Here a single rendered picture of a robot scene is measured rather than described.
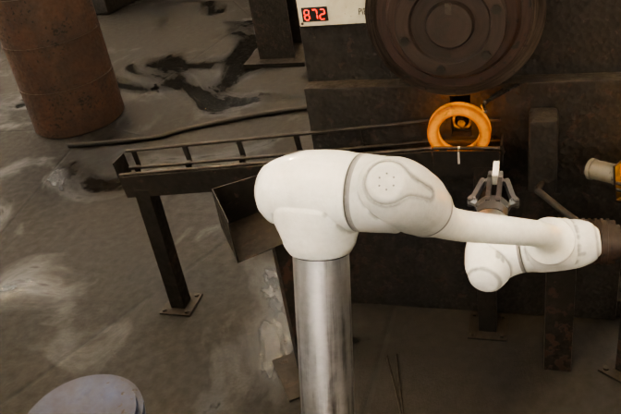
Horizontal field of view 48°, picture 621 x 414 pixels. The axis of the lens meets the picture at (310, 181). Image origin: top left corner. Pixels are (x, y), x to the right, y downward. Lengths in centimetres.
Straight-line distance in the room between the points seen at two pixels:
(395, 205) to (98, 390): 114
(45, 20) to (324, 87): 244
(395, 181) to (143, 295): 202
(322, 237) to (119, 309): 186
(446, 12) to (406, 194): 86
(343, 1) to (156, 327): 142
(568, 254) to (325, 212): 62
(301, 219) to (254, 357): 142
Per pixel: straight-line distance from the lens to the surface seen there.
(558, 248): 154
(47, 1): 431
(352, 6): 211
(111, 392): 195
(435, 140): 211
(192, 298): 284
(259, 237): 203
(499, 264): 159
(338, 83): 221
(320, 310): 122
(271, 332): 260
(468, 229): 134
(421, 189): 108
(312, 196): 113
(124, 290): 302
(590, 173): 206
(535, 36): 195
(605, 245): 208
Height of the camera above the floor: 172
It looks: 30 degrees down
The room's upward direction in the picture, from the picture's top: 10 degrees counter-clockwise
